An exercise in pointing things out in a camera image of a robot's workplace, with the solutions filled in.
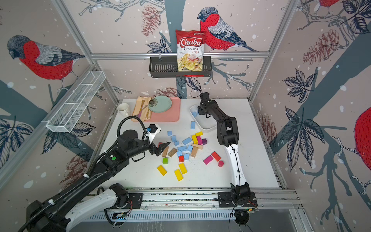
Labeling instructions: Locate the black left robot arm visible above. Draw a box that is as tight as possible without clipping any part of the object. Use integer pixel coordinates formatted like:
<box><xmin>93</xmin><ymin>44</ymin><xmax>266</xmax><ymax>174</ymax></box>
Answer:
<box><xmin>19</xmin><ymin>116</ymin><xmax>170</xmax><ymax>232</ymax></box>

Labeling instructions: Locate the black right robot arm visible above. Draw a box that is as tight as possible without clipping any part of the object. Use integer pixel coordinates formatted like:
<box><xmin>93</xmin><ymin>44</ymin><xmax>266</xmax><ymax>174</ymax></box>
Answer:
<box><xmin>198</xmin><ymin>92</ymin><xmax>257</xmax><ymax>208</ymax></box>

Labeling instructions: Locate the tan wood block left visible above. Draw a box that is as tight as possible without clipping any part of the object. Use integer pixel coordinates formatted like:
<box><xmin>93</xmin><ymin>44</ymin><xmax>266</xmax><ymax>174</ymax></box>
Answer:
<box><xmin>162</xmin><ymin>147</ymin><xmax>169</xmax><ymax>158</ymax></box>

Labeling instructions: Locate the brown wood block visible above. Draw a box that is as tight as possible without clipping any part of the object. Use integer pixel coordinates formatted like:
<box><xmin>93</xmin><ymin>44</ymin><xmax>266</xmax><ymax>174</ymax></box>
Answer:
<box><xmin>167</xmin><ymin>148</ymin><xmax>177</xmax><ymax>158</ymax></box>

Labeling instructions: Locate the white rectangular plastic bin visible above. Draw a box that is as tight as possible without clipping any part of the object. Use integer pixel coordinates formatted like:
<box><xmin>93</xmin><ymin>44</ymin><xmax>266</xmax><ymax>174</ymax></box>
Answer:
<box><xmin>189</xmin><ymin>105</ymin><xmax>217</xmax><ymax>132</ymax></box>

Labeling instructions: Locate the blue rectangular block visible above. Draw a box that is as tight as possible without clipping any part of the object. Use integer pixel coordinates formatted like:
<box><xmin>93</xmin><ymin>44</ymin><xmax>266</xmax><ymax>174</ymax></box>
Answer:
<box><xmin>190</xmin><ymin>121</ymin><xmax>196</xmax><ymax>130</ymax></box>

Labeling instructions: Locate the yellow block front left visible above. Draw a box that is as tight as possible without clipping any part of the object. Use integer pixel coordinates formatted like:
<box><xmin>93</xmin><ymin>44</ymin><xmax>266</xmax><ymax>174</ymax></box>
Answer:
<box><xmin>157</xmin><ymin>165</ymin><xmax>167</xmax><ymax>176</ymax></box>

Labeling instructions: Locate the pink plastic tray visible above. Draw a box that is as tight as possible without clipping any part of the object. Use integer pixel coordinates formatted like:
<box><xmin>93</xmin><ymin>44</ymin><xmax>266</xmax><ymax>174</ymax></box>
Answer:
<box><xmin>148</xmin><ymin>97</ymin><xmax>181</xmax><ymax>122</ymax></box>

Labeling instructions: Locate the green floral plate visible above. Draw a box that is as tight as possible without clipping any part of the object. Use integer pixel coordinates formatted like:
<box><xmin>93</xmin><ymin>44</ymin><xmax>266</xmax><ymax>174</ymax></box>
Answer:
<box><xmin>148</xmin><ymin>96</ymin><xmax>173</xmax><ymax>113</ymax></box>

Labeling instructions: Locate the yellow block front middle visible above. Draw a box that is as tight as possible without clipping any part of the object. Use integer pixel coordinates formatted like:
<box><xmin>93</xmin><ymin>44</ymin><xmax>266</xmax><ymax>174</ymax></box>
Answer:
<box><xmin>174</xmin><ymin>169</ymin><xmax>184</xmax><ymax>181</ymax></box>

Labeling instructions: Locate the yellow striped block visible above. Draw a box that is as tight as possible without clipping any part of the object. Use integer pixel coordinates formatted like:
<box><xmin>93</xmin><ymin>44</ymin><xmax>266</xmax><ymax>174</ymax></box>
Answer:
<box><xmin>191</xmin><ymin>134</ymin><xmax>198</xmax><ymax>144</ymax></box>

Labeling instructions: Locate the yellow block front right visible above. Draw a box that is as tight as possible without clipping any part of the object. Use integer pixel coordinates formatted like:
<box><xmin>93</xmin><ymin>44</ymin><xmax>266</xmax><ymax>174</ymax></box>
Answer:
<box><xmin>179</xmin><ymin>163</ymin><xmax>187</xmax><ymax>174</ymax></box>

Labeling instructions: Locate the natural wood block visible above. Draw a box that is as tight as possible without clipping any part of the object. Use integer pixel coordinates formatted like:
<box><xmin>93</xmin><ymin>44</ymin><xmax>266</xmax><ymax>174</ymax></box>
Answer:
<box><xmin>190</xmin><ymin>147</ymin><xmax>199</xmax><ymax>158</ymax></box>

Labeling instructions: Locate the white ceramic mug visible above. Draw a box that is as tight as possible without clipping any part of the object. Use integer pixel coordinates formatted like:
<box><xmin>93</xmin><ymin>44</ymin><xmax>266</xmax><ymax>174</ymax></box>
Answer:
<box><xmin>117</xmin><ymin>103</ymin><xmax>131</xmax><ymax>118</ymax></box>

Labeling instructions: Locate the magenta rectangular block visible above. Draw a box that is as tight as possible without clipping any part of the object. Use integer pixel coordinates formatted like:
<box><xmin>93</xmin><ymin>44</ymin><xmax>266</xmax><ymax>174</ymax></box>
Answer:
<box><xmin>203</xmin><ymin>155</ymin><xmax>214</xmax><ymax>165</ymax></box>

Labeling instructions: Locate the red block right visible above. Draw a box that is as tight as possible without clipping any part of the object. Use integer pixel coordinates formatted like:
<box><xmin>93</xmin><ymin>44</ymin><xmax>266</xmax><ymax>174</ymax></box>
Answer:
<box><xmin>212</xmin><ymin>152</ymin><xmax>221</xmax><ymax>161</ymax></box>

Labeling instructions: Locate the Chuba cassava chips bag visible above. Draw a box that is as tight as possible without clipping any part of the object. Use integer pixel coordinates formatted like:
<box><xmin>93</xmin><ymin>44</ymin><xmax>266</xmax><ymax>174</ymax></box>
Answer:
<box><xmin>175</xmin><ymin>30</ymin><xmax>206</xmax><ymax>72</ymax></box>

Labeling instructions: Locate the purple handled spoon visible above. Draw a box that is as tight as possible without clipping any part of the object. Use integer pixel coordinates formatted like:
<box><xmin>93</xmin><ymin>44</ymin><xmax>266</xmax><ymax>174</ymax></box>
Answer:
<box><xmin>137</xmin><ymin>100</ymin><xmax>146</xmax><ymax>118</ymax></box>

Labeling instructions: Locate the black wire wall basket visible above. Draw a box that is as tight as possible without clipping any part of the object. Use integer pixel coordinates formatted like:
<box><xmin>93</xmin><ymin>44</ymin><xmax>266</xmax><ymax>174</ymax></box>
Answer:
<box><xmin>149</xmin><ymin>55</ymin><xmax>213</xmax><ymax>78</ymax></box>

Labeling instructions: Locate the white wire wall shelf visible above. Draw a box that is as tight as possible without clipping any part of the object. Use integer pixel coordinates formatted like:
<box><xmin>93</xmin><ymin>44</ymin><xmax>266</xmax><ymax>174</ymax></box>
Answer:
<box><xmin>46</xmin><ymin>71</ymin><xmax>106</xmax><ymax>132</ymax></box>

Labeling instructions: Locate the aluminium mounting rail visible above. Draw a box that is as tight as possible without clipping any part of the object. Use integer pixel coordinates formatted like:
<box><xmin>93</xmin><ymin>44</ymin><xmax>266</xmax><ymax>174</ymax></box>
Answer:
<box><xmin>60</xmin><ymin>188</ymin><xmax>302</xmax><ymax>211</ymax></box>

